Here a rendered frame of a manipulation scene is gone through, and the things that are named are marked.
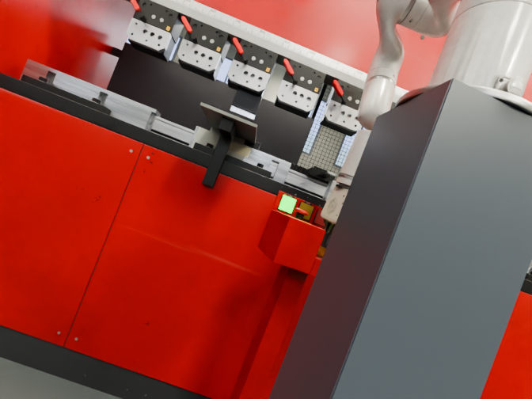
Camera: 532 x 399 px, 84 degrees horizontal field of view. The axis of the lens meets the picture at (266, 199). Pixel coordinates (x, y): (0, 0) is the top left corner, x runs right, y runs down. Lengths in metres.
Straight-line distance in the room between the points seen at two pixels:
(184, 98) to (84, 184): 0.85
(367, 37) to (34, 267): 1.45
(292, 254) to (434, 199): 0.44
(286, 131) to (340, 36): 0.61
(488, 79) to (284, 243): 0.50
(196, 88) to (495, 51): 1.50
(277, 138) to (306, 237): 1.03
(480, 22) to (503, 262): 0.32
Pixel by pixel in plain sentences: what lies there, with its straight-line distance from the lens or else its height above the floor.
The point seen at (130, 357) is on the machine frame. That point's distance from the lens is 1.22.
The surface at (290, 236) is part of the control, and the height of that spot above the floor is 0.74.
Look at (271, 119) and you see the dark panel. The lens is 1.73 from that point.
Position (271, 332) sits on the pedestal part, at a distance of 0.87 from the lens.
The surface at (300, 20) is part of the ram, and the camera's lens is 1.33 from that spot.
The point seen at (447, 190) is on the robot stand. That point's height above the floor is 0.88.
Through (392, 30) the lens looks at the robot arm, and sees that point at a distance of 1.03.
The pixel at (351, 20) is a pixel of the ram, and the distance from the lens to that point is 1.38.
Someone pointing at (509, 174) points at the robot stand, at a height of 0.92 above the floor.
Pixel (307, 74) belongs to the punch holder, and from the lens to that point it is 1.24.
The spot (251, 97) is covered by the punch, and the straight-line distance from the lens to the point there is 1.22.
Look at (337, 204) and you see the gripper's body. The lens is 0.81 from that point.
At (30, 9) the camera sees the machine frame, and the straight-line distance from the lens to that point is 1.55.
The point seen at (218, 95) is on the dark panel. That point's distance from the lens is 1.77.
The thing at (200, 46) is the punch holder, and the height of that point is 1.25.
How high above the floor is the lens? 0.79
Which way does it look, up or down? 1 degrees up
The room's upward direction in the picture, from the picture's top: 21 degrees clockwise
